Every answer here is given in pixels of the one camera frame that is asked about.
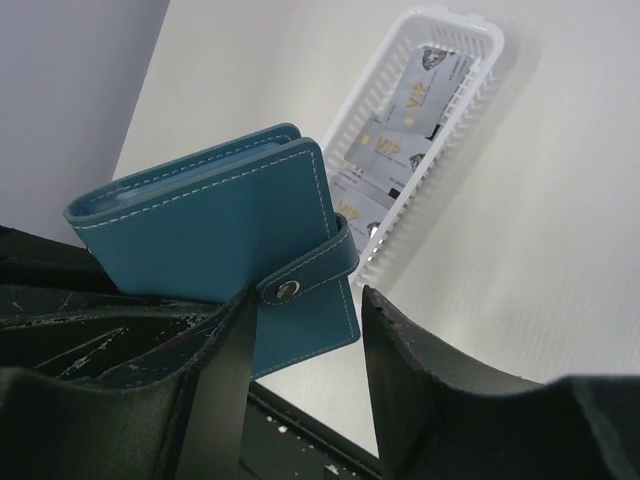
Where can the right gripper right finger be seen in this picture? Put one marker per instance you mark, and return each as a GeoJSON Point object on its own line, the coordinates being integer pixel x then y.
{"type": "Point", "coordinates": [439, 413]}

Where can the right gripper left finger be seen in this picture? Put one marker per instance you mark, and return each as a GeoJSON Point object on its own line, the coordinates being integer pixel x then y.
{"type": "Point", "coordinates": [176, 414]}

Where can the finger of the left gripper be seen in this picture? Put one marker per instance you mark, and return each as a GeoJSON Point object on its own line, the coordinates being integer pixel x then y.
{"type": "Point", "coordinates": [61, 316]}

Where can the blue leather card holder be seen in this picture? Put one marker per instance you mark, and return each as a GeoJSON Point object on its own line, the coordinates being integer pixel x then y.
{"type": "Point", "coordinates": [254, 212]}

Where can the white plastic basket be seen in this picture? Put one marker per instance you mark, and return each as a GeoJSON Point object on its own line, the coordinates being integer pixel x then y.
{"type": "Point", "coordinates": [422, 26]}

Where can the silver VIP card top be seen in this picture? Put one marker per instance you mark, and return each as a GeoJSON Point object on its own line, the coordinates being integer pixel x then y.
{"type": "Point", "coordinates": [425, 88]}

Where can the silver vip card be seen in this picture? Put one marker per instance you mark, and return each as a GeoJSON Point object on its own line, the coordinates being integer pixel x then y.
{"type": "Point", "coordinates": [425, 88]}
{"type": "Point", "coordinates": [362, 204]}
{"type": "Point", "coordinates": [387, 158]}

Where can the silver VIP card bottom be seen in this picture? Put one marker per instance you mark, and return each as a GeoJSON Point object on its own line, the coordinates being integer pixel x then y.
{"type": "Point", "coordinates": [362, 204]}

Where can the silver VIP card middle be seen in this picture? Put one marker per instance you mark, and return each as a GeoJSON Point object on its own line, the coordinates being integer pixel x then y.
{"type": "Point", "coordinates": [387, 158]}

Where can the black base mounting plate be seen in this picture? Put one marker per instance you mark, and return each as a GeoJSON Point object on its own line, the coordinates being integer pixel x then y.
{"type": "Point", "coordinates": [280, 441]}

